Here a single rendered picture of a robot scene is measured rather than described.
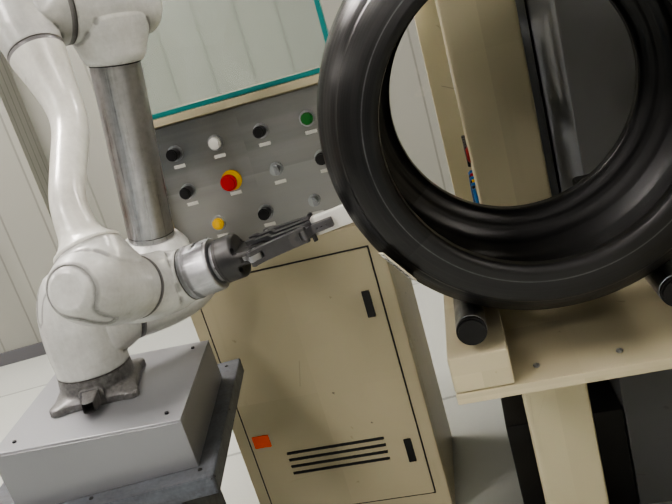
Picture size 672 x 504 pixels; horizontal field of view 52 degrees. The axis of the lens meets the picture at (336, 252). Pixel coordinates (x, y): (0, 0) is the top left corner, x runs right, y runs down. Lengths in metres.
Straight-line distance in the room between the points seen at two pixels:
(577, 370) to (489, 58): 0.56
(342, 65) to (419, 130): 3.14
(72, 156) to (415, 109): 3.05
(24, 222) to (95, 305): 3.19
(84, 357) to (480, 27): 0.99
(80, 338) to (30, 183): 2.66
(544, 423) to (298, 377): 0.67
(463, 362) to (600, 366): 0.19
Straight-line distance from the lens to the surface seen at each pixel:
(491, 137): 1.30
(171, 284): 1.12
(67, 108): 1.27
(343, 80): 0.91
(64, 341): 1.49
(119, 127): 1.46
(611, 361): 1.08
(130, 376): 1.56
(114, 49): 1.42
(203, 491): 1.39
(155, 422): 1.38
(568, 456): 1.60
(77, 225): 1.06
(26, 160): 4.08
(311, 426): 1.96
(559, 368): 1.08
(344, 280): 1.74
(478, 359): 1.03
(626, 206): 1.23
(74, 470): 1.47
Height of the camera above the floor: 1.35
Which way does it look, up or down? 17 degrees down
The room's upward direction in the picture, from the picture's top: 16 degrees counter-clockwise
